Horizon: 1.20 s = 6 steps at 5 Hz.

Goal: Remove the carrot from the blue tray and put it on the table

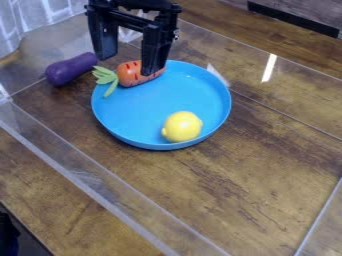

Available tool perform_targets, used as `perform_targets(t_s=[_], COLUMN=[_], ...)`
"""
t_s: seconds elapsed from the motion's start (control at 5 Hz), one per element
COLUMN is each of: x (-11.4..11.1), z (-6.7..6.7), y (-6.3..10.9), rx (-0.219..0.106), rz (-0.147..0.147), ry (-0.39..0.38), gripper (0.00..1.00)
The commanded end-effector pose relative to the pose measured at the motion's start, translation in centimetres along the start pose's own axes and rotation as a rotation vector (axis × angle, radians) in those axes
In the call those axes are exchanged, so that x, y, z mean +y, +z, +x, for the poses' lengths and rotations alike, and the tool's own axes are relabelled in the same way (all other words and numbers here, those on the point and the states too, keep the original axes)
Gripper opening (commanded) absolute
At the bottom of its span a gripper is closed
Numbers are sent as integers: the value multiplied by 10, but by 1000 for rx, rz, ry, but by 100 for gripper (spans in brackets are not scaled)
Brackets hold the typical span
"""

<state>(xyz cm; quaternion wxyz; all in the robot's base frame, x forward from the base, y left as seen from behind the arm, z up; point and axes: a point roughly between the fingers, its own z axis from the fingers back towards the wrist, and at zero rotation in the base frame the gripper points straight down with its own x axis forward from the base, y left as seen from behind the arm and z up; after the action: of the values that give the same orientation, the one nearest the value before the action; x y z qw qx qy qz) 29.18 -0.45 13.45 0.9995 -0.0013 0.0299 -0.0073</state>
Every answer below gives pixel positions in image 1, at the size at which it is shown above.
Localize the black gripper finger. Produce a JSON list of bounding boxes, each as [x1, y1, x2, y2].
[[88, 13, 117, 60], [140, 24, 175, 76]]

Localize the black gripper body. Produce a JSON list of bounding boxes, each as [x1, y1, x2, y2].
[[85, 0, 181, 33]]

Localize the orange toy carrot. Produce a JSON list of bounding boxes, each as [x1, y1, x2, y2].
[[92, 60, 165, 98]]

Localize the blue round tray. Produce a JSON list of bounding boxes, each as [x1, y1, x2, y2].
[[89, 59, 233, 152]]

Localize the purple toy eggplant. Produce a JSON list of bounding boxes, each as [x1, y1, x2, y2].
[[44, 52, 97, 87]]

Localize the white grid curtain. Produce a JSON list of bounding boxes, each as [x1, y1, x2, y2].
[[0, 0, 88, 59]]

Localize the yellow toy lemon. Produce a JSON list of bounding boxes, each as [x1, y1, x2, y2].
[[161, 111, 203, 142]]

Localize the clear acrylic enclosure wall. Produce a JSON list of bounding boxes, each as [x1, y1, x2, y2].
[[0, 6, 342, 256]]

